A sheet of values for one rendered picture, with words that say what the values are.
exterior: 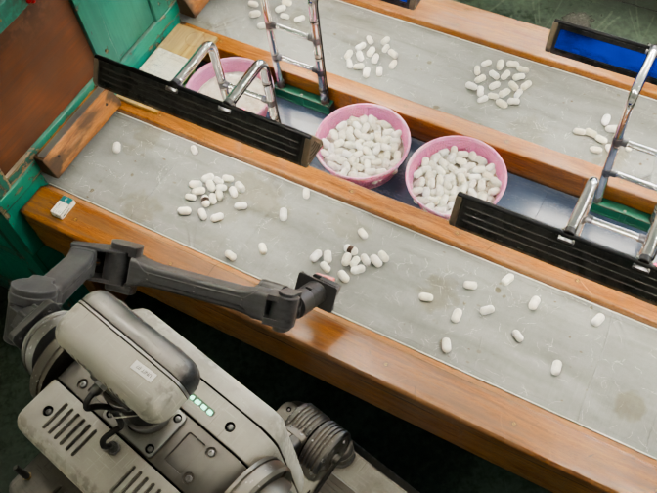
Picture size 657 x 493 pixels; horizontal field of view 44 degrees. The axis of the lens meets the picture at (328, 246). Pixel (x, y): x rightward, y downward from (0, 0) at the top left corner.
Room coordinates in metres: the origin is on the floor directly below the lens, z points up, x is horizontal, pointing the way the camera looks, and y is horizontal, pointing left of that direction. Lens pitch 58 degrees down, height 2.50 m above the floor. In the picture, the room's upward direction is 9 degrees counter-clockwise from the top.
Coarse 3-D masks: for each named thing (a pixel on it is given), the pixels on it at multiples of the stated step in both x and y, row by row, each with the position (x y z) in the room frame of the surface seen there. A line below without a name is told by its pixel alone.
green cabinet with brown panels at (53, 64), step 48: (0, 0) 1.59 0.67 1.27; (48, 0) 1.69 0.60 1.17; (96, 0) 1.80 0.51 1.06; (144, 0) 1.92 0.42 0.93; (0, 48) 1.54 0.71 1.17; (48, 48) 1.64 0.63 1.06; (96, 48) 1.73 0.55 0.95; (0, 96) 1.49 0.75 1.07; (48, 96) 1.58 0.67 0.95; (0, 144) 1.43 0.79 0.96; (0, 192) 1.36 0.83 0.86
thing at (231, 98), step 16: (208, 48) 1.49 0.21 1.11; (192, 64) 1.44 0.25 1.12; (256, 64) 1.40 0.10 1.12; (176, 80) 1.39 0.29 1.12; (224, 80) 1.51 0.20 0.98; (240, 80) 1.36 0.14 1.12; (224, 96) 1.51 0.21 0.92; (240, 96) 1.32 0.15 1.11; (256, 96) 1.45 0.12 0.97; (272, 96) 1.42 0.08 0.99; (272, 112) 1.42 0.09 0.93
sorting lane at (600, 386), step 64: (128, 128) 1.62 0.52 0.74; (128, 192) 1.39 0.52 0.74; (256, 192) 1.32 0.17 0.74; (256, 256) 1.11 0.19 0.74; (448, 256) 1.02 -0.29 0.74; (384, 320) 0.87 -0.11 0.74; (448, 320) 0.85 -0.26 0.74; (512, 320) 0.82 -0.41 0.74; (576, 320) 0.79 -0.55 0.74; (512, 384) 0.66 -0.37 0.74; (576, 384) 0.64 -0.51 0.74; (640, 384) 0.61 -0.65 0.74; (640, 448) 0.47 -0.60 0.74
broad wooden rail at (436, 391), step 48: (48, 192) 1.41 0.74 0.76; (48, 240) 1.34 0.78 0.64; (96, 240) 1.23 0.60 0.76; (144, 240) 1.20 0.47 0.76; (144, 288) 1.14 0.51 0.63; (240, 336) 0.95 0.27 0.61; (288, 336) 0.86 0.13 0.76; (336, 336) 0.84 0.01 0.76; (384, 336) 0.83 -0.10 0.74; (336, 384) 0.78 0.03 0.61; (384, 384) 0.70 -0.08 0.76; (432, 384) 0.68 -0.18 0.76; (480, 384) 0.66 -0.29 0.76; (432, 432) 0.63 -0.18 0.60; (480, 432) 0.56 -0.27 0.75; (528, 432) 0.54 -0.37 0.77; (576, 432) 0.52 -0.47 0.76; (576, 480) 0.43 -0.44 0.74; (624, 480) 0.40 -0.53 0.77
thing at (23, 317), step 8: (32, 304) 0.70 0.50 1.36; (40, 304) 0.66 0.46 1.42; (48, 304) 0.66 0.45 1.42; (56, 304) 0.66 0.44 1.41; (24, 312) 0.68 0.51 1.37; (32, 312) 0.65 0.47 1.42; (40, 312) 0.64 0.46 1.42; (48, 312) 0.65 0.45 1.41; (16, 320) 0.67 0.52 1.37; (24, 320) 0.64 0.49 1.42; (32, 320) 0.63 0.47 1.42; (16, 328) 0.63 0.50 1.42; (24, 328) 0.62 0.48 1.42; (16, 336) 0.61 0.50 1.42; (24, 336) 0.61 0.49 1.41; (16, 344) 0.60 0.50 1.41
